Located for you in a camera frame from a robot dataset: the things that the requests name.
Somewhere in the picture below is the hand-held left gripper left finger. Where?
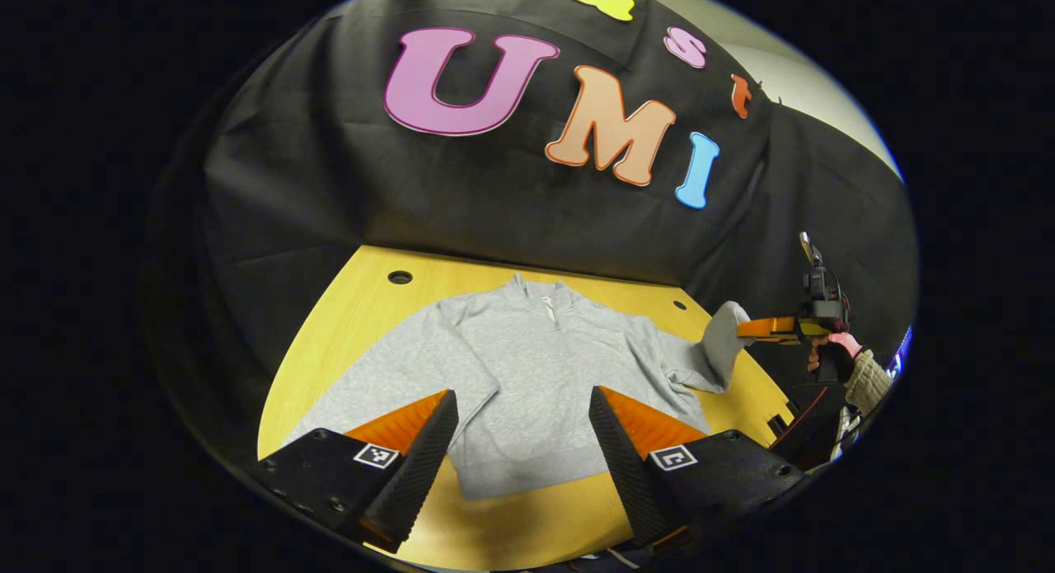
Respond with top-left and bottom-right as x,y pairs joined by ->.
251,389 -> 460,555

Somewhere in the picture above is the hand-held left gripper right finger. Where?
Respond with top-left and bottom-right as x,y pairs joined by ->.
588,385 -> 807,551

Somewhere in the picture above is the red cable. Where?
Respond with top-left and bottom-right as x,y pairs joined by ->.
773,386 -> 828,452

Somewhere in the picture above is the black backdrop cloth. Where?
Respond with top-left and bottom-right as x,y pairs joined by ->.
148,0 -> 920,467

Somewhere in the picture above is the grey sweatshirt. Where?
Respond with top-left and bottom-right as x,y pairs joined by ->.
284,274 -> 753,501

